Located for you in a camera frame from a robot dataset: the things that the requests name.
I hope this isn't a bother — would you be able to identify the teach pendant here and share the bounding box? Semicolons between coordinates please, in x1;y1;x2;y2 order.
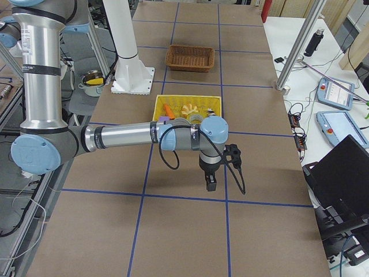
317;77;353;110
316;111;368;149

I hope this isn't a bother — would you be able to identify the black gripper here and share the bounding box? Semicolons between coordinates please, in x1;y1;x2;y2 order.
199;160;223;191

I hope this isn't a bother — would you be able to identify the teach pendant near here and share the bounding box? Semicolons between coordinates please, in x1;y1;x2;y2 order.
316;111;368;149

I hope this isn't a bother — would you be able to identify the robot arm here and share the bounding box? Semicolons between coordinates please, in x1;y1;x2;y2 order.
11;1;228;191

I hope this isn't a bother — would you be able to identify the toy panda figure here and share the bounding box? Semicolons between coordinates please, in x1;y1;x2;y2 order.
207;108;216;117

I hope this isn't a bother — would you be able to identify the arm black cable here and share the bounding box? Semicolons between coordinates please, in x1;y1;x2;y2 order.
159;123;246;194

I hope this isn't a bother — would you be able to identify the toy carrot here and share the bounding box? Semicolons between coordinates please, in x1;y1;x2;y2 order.
163;103;175;120

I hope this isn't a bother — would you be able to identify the brown wicker basket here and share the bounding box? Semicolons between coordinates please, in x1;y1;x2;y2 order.
165;44;214;73

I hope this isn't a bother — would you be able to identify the black water bottle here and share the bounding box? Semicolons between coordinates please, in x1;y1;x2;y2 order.
303;28;325;57

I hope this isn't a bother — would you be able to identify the black laptop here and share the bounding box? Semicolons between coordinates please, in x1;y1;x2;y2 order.
302;134;369;214

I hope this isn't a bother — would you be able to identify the small black adapter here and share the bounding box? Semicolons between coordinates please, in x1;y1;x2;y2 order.
274;57;284;63

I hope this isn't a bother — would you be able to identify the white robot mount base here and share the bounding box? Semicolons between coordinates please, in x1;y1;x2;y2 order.
103;0;155;95

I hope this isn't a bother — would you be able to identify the toy croissant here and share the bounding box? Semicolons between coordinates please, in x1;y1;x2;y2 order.
181;103;198;118

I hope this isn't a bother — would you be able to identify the yellow clear tape roll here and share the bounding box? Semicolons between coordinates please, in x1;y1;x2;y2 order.
188;114;204;122

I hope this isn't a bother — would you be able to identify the white enamel pot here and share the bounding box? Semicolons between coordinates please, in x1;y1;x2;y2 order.
78;70;104;98

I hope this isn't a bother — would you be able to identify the purple foam block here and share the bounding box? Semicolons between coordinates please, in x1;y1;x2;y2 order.
158;116;170;122

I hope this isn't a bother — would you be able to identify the teach pendant far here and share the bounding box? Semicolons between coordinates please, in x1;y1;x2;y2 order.
317;77;353;110

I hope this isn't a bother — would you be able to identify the yellow woven basket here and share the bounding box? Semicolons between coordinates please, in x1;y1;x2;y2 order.
152;95;222;121

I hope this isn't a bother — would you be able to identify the aluminium frame post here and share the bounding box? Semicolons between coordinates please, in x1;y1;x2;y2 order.
275;0;326;95

